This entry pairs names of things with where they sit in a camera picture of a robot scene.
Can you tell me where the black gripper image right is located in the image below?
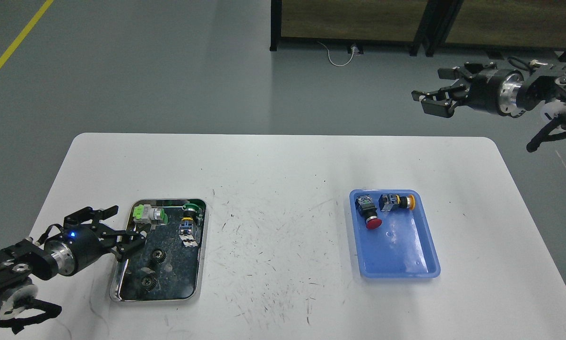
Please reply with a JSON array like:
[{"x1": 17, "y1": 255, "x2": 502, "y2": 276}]
[{"x1": 411, "y1": 61, "x2": 523, "y2": 118}]

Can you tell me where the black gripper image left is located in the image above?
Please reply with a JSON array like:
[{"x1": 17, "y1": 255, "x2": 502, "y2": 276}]
[{"x1": 43, "y1": 206, "x2": 146, "y2": 276}]

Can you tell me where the black gear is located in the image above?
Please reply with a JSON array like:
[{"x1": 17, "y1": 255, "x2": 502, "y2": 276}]
[
  {"x1": 150, "y1": 249, "x2": 167, "y2": 265},
  {"x1": 140, "y1": 275, "x2": 158, "y2": 292}
]

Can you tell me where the silver metal tray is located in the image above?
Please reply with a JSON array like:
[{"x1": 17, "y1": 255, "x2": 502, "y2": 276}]
[{"x1": 110, "y1": 198, "x2": 209, "y2": 303}]

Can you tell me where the blue plastic tray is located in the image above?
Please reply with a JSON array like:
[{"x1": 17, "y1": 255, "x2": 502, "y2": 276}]
[{"x1": 349, "y1": 189, "x2": 440, "y2": 279}]

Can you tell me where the black framed wooden cabinet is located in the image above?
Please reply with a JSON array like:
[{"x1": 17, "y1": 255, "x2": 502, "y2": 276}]
[{"x1": 269, "y1": 0, "x2": 444, "y2": 56}]

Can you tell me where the black framed cabinet right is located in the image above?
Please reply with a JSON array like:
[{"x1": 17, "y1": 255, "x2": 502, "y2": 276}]
[{"x1": 424, "y1": 0, "x2": 566, "y2": 62}]

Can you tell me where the red mushroom push button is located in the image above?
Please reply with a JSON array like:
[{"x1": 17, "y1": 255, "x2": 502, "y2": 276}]
[{"x1": 355, "y1": 195, "x2": 382, "y2": 230}]

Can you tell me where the light green push button switch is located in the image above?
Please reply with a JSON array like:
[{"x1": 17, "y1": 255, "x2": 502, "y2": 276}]
[{"x1": 131, "y1": 204, "x2": 169, "y2": 227}]

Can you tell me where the dark green push button switch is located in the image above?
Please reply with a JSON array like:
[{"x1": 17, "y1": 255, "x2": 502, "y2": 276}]
[{"x1": 179, "y1": 203, "x2": 204, "y2": 247}]

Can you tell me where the yellow push button switch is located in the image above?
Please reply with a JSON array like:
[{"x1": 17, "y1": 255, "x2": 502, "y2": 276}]
[{"x1": 378, "y1": 193, "x2": 416, "y2": 213}]

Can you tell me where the white cable on floor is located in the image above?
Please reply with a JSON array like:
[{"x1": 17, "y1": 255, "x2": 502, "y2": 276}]
[{"x1": 317, "y1": 41, "x2": 360, "y2": 67}]

